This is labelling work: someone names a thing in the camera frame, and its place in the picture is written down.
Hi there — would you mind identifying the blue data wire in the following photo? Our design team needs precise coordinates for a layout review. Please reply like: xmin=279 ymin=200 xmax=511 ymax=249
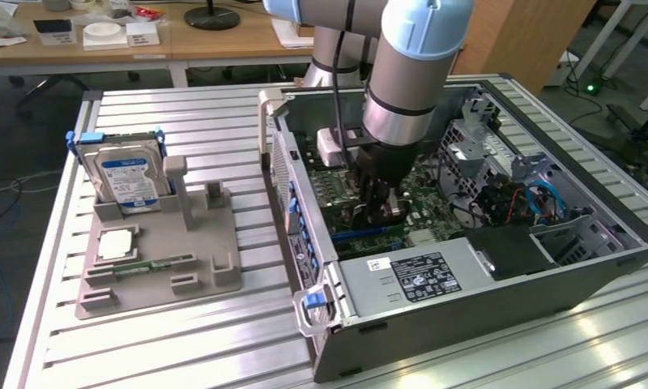
xmin=522 ymin=181 xmax=570 ymax=223

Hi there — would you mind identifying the black floor stand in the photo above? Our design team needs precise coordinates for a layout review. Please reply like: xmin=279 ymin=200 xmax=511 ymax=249
xmin=603 ymin=103 xmax=648 ymax=173

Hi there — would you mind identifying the open black PC case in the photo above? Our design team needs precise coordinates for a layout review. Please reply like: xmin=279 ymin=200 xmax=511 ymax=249
xmin=258 ymin=79 xmax=648 ymax=384

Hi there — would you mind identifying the black power connector bundle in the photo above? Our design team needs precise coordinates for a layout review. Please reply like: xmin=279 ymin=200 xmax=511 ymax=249
xmin=474 ymin=184 xmax=522 ymax=229

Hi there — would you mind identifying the wooden desk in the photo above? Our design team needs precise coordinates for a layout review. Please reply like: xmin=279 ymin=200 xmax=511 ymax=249
xmin=0 ymin=0 xmax=466 ymax=78

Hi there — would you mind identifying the blue expansion slot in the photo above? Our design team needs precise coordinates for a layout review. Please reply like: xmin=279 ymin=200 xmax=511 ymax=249
xmin=328 ymin=227 xmax=390 ymax=242

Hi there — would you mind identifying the white labelled box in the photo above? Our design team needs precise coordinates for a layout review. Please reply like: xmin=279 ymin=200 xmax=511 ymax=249
xmin=125 ymin=21 xmax=163 ymax=48

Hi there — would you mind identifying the hard disk with blue carrier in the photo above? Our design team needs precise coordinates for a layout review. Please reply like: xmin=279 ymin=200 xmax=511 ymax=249
xmin=65 ymin=125 xmax=174 ymax=215

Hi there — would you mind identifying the wooden cabinet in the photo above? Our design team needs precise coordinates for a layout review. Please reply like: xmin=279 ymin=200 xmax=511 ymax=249
xmin=452 ymin=0 xmax=601 ymax=95

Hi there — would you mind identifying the green RAM stick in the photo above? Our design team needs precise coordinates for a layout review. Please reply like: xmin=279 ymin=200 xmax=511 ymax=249
xmin=111 ymin=258 xmax=190 ymax=277

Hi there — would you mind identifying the grey parts rack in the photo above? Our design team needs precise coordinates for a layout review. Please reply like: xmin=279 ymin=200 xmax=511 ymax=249
xmin=73 ymin=152 xmax=247 ymax=321

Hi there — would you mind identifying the grey disk bay bracket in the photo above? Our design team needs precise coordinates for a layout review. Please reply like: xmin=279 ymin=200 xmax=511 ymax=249
xmin=527 ymin=213 xmax=631 ymax=267

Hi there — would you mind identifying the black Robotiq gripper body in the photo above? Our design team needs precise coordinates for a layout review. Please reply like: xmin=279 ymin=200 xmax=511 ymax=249
xmin=355 ymin=141 xmax=419 ymax=192

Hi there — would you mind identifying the black chair base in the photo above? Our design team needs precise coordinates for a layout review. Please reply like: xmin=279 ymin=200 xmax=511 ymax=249
xmin=8 ymin=74 xmax=93 ymax=119

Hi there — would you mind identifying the grey power supply unit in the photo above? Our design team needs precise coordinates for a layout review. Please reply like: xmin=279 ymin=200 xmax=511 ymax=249
xmin=336 ymin=237 xmax=494 ymax=318

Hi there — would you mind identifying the white round holder block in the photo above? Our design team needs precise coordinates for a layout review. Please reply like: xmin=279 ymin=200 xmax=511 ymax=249
xmin=81 ymin=22 xmax=131 ymax=52

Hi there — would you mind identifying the white paper stack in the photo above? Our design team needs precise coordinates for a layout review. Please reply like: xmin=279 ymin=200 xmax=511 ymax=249
xmin=270 ymin=17 xmax=318 ymax=50

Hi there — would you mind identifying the white box black top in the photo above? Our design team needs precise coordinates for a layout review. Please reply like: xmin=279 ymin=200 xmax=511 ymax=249
xmin=32 ymin=19 xmax=80 ymax=47

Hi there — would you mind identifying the white table frame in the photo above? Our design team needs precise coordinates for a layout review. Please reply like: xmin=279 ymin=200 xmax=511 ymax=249
xmin=571 ymin=0 xmax=648 ymax=111

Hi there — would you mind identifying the blue floor cable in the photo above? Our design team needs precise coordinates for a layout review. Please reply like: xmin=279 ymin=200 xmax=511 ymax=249
xmin=0 ymin=172 xmax=25 ymax=353

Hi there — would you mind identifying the green motherboard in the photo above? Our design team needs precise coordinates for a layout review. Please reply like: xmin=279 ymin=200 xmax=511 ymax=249
xmin=300 ymin=133 xmax=470 ymax=261

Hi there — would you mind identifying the black plastic shroud box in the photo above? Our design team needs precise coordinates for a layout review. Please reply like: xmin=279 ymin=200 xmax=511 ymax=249
xmin=463 ymin=224 xmax=562 ymax=282

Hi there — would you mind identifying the black round lamp base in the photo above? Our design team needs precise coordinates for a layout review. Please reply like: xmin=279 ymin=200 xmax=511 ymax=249
xmin=183 ymin=0 xmax=242 ymax=32

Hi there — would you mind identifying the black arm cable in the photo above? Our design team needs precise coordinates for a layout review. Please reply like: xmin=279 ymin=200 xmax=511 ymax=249
xmin=330 ymin=0 xmax=358 ymax=165

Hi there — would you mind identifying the silver CPU chip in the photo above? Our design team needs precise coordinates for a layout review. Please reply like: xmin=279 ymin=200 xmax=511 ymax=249
xmin=96 ymin=229 xmax=140 ymax=261

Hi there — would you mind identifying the grey case handle blue latch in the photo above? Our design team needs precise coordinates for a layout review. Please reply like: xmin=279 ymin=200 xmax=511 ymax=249
xmin=292 ymin=282 xmax=343 ymax=338

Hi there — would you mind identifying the red wire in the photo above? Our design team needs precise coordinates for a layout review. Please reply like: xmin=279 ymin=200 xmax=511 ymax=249
xmin=504 ymin=186 xmax=522 ymax=220

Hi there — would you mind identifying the perforated metal drive cage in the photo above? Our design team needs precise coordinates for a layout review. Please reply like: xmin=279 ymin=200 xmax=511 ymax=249
xmin=435 ymin=96 xmax=523 ymax=194

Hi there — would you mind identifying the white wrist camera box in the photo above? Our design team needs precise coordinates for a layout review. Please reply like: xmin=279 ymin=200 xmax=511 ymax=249
xmin=316 ymin=126 xmax=356 ymax=168

